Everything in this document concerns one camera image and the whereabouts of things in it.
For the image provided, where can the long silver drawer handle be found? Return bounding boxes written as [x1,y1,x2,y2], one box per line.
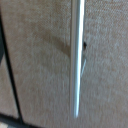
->
[68,0,87,120]

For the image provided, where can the brown drawer with long handle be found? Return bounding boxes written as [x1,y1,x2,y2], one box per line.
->
[0,0,128,128]

